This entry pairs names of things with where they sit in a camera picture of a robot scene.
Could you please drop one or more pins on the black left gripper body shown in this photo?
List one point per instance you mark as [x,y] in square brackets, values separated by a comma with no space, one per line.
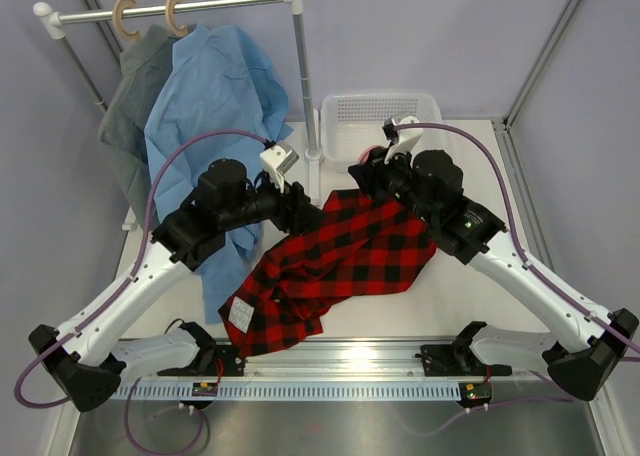
[272,205]

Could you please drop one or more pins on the light blue shirt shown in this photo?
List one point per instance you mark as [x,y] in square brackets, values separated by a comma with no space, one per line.
[221,99]

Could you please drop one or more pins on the white metal clothes rack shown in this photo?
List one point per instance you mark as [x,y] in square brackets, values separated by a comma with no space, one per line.
[54,23]

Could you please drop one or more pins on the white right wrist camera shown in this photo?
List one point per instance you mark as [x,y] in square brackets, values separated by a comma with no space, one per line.
[401,141]

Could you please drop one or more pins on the aluminium frame post right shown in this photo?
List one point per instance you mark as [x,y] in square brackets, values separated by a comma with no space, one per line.
[504,130]

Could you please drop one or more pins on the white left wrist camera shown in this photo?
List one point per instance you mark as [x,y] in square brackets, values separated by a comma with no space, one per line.
[277,159]

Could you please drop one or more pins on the aluminium frame post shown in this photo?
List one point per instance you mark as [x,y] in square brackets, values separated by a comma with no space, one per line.
[504,130]
[105,30]

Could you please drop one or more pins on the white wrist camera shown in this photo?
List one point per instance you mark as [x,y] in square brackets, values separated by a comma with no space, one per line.
[401,141]
[277,159]

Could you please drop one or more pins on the pink plastic hanger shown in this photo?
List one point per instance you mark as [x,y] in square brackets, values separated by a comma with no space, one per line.
[374,152]

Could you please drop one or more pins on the aluminium frame post left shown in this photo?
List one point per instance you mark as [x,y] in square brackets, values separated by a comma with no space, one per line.
[105,30]

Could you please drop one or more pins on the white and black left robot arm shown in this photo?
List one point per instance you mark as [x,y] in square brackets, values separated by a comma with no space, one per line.
[88,356]

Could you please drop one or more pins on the grey shirt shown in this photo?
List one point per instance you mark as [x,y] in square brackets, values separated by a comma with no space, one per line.
[145,67]

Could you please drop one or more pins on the red black plaid shirt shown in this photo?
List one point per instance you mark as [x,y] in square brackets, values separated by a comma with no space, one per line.
[364,247]

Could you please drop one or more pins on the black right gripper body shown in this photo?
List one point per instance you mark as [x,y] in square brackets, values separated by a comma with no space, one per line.
[394,178]

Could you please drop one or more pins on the white plastic basket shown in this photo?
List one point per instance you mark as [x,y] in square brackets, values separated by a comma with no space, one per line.
[351,124]

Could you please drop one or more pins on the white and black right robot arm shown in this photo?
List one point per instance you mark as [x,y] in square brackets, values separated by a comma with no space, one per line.
[583,342]

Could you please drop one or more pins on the white slotted cable duct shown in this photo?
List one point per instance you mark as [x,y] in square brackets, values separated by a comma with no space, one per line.
[290,391]

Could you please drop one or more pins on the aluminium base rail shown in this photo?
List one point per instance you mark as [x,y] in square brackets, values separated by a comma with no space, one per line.
[357,359]

